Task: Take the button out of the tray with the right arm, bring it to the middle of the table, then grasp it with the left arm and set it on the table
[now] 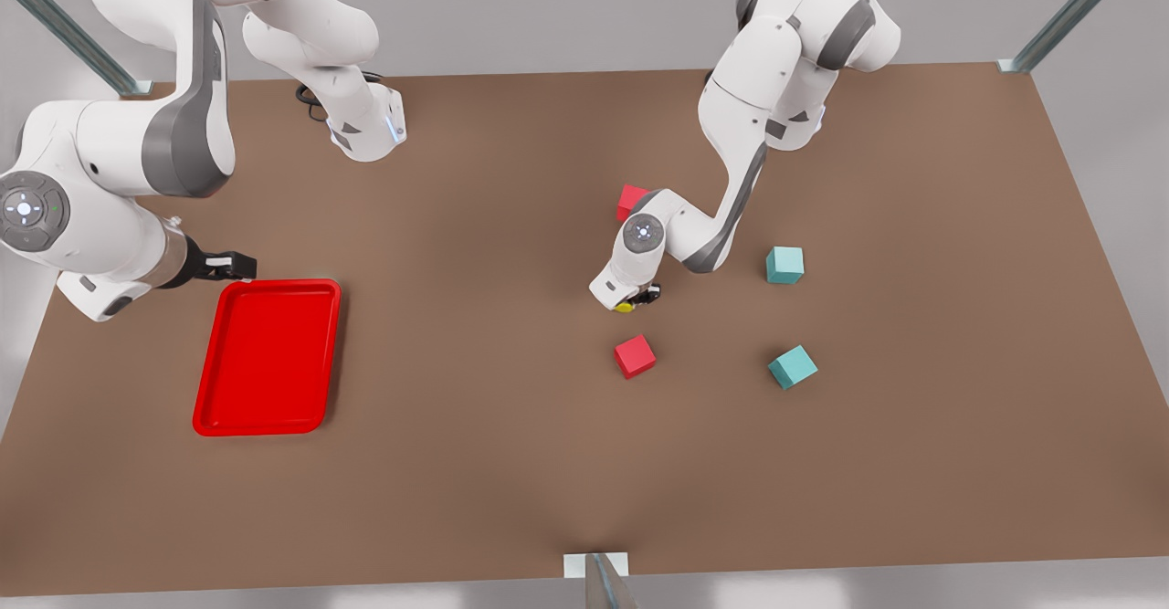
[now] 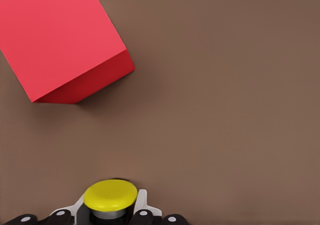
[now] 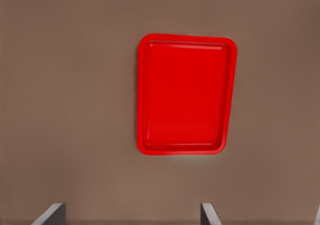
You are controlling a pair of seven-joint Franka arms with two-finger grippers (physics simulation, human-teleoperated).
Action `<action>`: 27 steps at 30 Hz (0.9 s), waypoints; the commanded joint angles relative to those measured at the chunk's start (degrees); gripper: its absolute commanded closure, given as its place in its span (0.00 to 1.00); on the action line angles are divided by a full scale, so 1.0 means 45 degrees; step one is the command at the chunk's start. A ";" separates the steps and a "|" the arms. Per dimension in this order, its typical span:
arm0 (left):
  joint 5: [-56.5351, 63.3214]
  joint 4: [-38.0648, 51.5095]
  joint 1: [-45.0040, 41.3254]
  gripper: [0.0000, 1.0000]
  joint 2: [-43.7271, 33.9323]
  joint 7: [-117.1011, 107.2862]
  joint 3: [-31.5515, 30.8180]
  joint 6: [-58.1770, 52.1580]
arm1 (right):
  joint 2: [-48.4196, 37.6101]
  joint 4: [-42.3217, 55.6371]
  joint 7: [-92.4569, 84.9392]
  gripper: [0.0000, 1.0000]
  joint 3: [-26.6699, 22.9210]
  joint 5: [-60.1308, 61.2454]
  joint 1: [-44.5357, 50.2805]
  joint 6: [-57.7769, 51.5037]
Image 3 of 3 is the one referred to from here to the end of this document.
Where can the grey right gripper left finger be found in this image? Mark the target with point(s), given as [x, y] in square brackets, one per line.
[52, 215]

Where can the red rectangular tray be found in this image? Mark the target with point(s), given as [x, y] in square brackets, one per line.
[186, 95]

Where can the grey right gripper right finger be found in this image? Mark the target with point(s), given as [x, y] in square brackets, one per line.
[210, 215]

